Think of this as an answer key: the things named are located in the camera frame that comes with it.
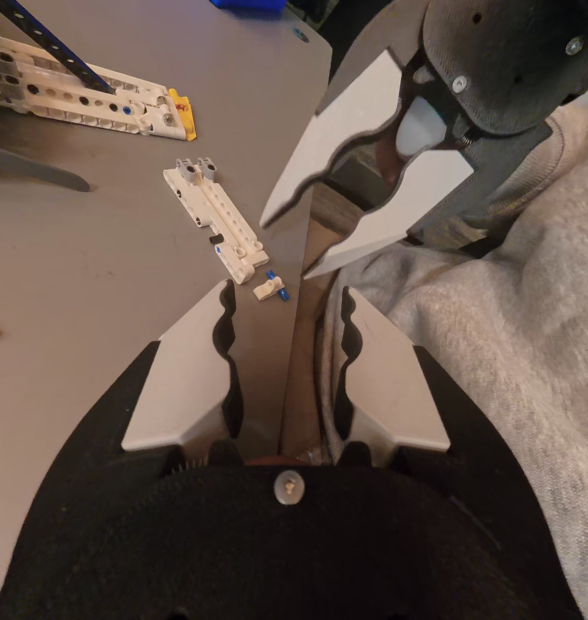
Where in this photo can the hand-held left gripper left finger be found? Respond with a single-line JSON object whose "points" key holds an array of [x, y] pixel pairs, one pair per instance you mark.
{"points": [[182, 382]]}

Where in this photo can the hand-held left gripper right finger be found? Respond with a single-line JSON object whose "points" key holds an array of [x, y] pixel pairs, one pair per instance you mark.
{"points": [[395, 387]]}

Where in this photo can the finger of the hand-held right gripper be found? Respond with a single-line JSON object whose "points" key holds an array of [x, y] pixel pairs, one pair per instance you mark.
{"points": [[342, 131], [419, 198]]}

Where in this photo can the white connector with blue pin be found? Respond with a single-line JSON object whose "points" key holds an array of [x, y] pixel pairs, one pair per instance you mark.
{"points": [[267, 290]]}

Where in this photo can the white lego beam assembly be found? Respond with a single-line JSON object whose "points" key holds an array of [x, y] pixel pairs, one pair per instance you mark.
{"points": [[226, 218]]}

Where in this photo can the lego helicopter model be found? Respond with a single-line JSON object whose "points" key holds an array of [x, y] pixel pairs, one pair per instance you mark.
{"points": [[80, 104]]}

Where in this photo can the person's right forearm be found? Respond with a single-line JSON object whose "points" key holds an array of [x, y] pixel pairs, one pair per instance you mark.
{"points": [[579, 160]]}

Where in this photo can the blue plastic bin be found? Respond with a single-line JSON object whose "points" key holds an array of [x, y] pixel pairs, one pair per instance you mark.
{"points": [[248, 4]]}

